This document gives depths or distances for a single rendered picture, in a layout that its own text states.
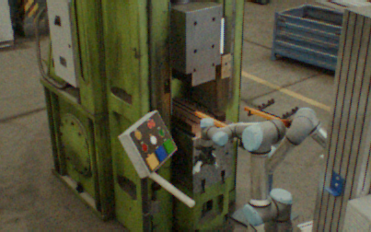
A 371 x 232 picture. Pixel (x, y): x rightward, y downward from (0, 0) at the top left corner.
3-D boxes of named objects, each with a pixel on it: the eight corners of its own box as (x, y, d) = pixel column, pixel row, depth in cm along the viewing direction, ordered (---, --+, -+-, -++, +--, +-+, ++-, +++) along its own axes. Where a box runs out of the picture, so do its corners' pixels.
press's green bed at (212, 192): (228, 225, 400) (231, 175, 379) (192, 245, 379) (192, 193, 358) (185, 193, 439) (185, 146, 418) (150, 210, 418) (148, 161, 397)
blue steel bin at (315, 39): (372, 66, 712) (379, 16, 680) (342, 81, 662) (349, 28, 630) (300, 46, 789) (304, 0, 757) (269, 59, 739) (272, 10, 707)
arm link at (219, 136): (234, 131, 273) (222, 122, 282) (217, 135, 268) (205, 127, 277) (234, 143, 277) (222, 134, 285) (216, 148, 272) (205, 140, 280)
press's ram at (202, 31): (230, 61, 343) (232, 2, 325) (186, 75, 321) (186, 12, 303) (191, 45, 372) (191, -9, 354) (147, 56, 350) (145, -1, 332)
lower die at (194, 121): (214, 125, 355) (214, 114, 351) (191, 133, 344) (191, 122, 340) (177, 105, 384) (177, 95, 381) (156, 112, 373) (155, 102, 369)
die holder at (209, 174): (232, 175, 379) (234, 122, 359) (192, 194, 358) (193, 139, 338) (185, 146, 418) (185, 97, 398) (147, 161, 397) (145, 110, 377)
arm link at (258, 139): (279, 222, 258) (280, 123, 238) (256, 232, 251) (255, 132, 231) (263, 212, 267) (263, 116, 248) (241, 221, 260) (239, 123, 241)
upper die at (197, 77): (214, 78, 339) (215, 65, 335) (191, 86, 328) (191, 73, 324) (176, 62, 369) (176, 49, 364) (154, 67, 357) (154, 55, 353)
